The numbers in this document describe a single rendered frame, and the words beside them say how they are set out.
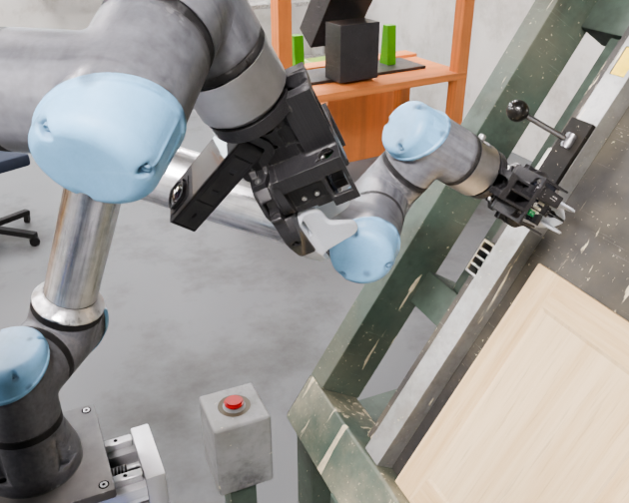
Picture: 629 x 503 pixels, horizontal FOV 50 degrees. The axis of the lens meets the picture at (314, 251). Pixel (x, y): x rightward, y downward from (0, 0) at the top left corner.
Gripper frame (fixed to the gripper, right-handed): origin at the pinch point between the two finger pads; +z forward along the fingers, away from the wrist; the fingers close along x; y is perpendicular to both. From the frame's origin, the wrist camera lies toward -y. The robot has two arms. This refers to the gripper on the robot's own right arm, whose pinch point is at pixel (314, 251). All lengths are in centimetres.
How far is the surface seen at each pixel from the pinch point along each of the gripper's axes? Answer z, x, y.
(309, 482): 96, 17, -37
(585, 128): 40, 38, 41
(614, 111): 39, 39, 46
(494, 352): 59, 14, 13
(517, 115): 34, 41, 31
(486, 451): 63, 0, 6
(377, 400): 96, 31, -16
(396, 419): 69, 13, -8
